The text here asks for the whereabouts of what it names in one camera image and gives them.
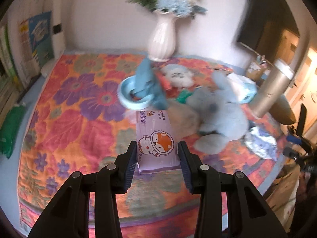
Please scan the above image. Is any purple wet wipes pack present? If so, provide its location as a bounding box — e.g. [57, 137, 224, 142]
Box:
[136, 110, 180, 174]

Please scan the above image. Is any floral orange table cloth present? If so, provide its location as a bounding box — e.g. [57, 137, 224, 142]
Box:
[17, 53, 286, 237]

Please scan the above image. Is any light blue plush toy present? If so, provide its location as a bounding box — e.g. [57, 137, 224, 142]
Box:
[186, 71, 249, 154]

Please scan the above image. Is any green mesh bag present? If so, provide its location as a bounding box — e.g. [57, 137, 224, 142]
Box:
[0, 104, 26, 159]

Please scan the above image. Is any gold cylinder container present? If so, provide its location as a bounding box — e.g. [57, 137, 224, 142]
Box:
[248, 59, 296, 125]

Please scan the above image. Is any blue cloth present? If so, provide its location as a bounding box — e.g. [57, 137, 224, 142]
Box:
[134, 58, 169, 110]

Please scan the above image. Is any white fluffy plush toy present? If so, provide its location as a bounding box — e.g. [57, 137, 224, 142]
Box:
[161, 64, 194, 89]

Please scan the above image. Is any books stack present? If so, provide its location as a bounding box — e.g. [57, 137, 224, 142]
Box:
[1, 11, 54, 90]

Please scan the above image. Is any black television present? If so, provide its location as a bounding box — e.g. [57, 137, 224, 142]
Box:
[237, 0, 300, 62]

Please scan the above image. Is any white ribbed vase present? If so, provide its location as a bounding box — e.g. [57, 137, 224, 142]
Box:
[147, 10, 178, 62]

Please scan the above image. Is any blue plastic ring bowl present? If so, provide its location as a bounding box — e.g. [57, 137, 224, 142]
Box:
[117, 76, 154, 111]

